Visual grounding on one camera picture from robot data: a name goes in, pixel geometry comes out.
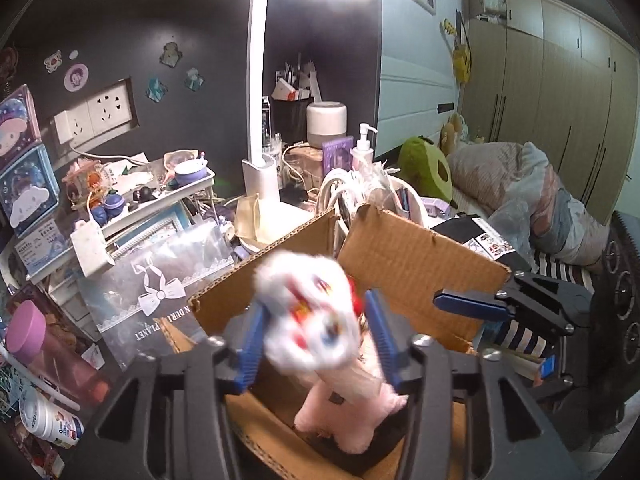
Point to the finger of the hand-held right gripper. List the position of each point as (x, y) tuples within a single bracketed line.
[(465, 304)]

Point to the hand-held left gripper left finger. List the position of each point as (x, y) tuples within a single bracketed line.
[(250, 345)]

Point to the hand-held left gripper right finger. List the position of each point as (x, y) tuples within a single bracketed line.
[(382, 340)]

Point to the white plush toy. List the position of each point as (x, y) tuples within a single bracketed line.
[(310, 310)]

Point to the brown cardboard box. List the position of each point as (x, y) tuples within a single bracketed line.
[(410, 260)]

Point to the sticker sheet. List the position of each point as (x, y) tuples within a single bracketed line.
[(492, 245)]

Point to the striped bed sheet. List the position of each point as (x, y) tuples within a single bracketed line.
[(560, 262)]

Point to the crumpled clear plastic bag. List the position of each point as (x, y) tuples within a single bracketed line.
[(510, 225)]

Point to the clear bow print plastic bag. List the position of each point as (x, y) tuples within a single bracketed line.
[(165, 280)]

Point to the beige cloth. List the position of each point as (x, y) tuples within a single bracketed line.
[(257, 215)]

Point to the pink and grey duvet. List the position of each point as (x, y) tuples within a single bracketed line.
[(525, 185)]

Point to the green avocado plush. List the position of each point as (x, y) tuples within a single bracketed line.
[(425, 170)]

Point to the white desk shelf tray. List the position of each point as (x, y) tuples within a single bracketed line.
[(165, 196)]

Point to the brown bear plush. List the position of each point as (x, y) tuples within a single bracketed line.
[(450, 132)]

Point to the white pump bottle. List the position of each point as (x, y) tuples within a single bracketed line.
[(362, 152)]

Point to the purple lidded bowl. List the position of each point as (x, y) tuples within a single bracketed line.
[(189, 170)]

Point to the purple small box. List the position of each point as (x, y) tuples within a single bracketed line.
[(337, 152)]

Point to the small purple round figure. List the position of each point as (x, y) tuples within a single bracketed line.
[(114, 203)]

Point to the pink tumbler with purple lid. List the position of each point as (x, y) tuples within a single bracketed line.
[(45, 355)]

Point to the white supplement jar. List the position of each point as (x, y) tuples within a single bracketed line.
[(50, 420)]

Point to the white humidifier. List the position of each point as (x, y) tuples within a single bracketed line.
[(327, 125)]

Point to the white labelled box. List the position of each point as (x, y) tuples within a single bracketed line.
[(42, 247)]

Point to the black pen holder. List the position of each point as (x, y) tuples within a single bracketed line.
[(292, 117)]

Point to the small acrylic figurine stand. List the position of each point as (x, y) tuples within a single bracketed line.
[(87, 180)]

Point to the beige wardrobe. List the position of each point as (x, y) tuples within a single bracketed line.
[(550, 85)]

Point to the white desk lamp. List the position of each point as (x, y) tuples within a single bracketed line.
[(257, 110)]

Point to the yellow hanging cartoon bag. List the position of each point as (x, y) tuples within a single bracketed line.
[(462, 60)]

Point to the blue cartoon storage box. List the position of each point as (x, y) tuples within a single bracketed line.
[(27, 195)]

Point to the round portrait sticker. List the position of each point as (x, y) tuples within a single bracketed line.
[(76, 76)]

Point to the pink cartoon storage box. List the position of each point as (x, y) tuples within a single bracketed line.
[(15, 125)]

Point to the bobble head figure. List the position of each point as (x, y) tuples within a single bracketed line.
[(7, 62)]

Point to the black wall switch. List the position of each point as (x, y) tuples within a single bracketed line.
[(446, 107)]

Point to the cartoon wall sticker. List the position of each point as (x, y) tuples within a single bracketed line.
[(194, 80), (170, 54), (156, 89)]

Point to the wall power outlet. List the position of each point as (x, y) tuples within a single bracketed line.
[(95, 112)]

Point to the bear wall sticker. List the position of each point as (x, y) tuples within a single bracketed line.
[(52, 61)]

